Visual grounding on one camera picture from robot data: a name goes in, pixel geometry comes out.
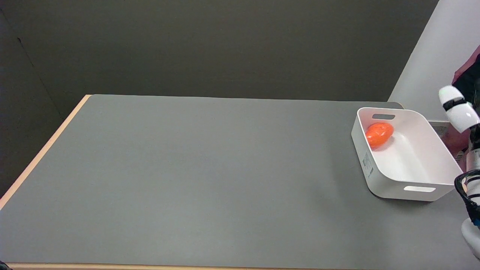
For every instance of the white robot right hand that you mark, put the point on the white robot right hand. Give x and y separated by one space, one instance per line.
459 110

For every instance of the orange mango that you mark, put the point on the orange mango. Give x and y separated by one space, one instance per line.
378 134

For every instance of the person in maroon clothes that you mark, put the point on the person in maroon clothes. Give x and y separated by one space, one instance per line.
468 69

